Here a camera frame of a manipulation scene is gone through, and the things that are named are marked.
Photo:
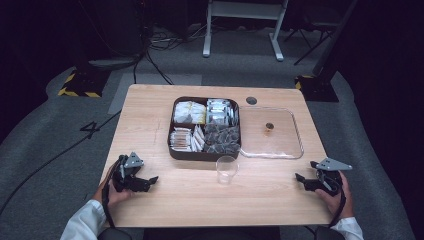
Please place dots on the pile of white yellow packets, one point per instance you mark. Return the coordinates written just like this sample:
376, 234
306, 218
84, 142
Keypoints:
189, 112

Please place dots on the pile of dark pyramid tea bags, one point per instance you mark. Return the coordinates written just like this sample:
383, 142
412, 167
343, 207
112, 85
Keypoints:
222, 138

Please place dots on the white table frame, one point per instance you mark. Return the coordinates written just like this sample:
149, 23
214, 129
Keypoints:
245, 10

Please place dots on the person's right hand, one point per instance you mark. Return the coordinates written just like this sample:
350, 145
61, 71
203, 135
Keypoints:
338, 201

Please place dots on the clear lid with wooden knob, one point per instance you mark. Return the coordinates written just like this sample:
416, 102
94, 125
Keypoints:
270, 140

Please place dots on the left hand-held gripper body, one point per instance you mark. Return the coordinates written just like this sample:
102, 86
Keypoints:
128, 168

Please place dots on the row of white slim packets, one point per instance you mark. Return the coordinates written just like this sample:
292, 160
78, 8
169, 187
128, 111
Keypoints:
198, 138

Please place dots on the row of silver packets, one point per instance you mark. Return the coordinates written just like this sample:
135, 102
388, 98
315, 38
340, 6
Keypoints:
220, 111

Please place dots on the black stand with striped base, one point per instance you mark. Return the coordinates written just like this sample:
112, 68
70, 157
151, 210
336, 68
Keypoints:
85, 83
316, 88

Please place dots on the person's dark lap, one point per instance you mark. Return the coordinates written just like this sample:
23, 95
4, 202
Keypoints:
213, 234

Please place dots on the person's left hand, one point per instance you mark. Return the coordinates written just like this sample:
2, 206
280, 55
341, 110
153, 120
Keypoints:
115, 196

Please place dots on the dark brown compartment box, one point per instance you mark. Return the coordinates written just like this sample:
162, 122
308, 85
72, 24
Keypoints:
204, 156

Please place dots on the clear plastic cup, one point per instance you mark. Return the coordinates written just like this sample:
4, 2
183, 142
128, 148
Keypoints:
226, 170

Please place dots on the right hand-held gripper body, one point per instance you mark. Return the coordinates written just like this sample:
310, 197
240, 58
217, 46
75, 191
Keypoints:
330, 173

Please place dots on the row of brown stick packets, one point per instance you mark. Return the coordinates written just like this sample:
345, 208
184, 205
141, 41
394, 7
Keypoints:
180, 139

